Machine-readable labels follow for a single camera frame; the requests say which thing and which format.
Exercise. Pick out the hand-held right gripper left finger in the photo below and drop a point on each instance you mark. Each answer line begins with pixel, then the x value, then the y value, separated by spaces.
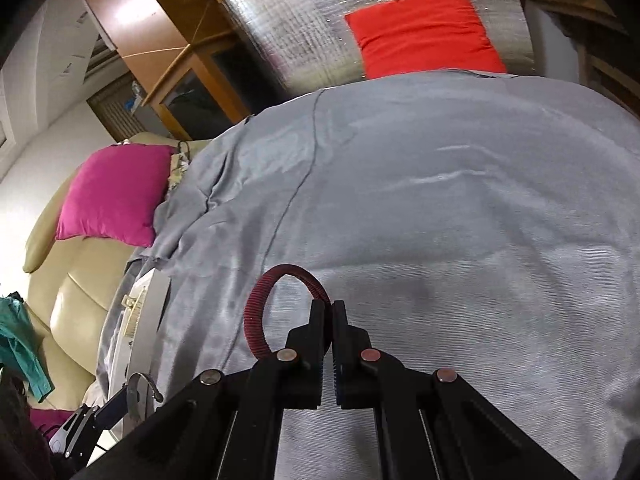
pixel 317 325

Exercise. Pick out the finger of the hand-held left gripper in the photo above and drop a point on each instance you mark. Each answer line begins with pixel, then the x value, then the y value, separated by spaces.
pixel 117 402

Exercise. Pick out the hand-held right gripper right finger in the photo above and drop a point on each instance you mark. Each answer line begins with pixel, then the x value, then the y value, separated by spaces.
pixel 341 330

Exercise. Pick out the white box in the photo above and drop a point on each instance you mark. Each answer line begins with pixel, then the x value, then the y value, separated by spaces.
pixel 152 320

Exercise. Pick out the cream hair claw clip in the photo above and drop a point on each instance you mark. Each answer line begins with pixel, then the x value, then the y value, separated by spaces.
pixel 132 301

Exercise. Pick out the magenta cloth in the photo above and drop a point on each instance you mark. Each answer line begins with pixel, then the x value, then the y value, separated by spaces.
pixel 50 417

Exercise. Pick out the dark cloth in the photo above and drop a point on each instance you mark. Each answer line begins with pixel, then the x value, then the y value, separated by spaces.
pixel 20 435

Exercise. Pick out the beige sofa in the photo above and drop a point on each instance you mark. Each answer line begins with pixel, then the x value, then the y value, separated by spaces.
pixel 75 300

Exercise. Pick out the teal cloth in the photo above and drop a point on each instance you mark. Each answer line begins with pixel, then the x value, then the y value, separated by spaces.
pixel 20 330

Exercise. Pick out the grey blanket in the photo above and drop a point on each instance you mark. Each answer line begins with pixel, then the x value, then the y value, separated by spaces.
pixel 450 210

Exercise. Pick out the pink cushion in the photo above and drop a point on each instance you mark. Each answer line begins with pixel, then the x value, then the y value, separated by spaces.
pixel 110 195

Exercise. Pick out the floral cloth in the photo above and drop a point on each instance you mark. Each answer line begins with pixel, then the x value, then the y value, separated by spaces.
pixel 177 167

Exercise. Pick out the wooden glass door cabinet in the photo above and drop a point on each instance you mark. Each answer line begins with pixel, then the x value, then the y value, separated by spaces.
pixel 200 95

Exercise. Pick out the dark window grille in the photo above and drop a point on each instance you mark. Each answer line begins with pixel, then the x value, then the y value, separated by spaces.
pixel 110 110

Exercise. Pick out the silver foil insulation sheet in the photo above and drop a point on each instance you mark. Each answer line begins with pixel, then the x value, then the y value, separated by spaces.
pixel 290 25

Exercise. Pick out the red cushion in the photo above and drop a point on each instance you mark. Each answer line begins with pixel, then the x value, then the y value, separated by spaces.
pixel 425 30

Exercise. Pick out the tall wooden wardrobe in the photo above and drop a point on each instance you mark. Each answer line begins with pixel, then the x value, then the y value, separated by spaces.
pixel 130 10

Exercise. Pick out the wooden shelf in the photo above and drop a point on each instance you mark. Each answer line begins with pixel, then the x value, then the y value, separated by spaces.
pixel 600 70

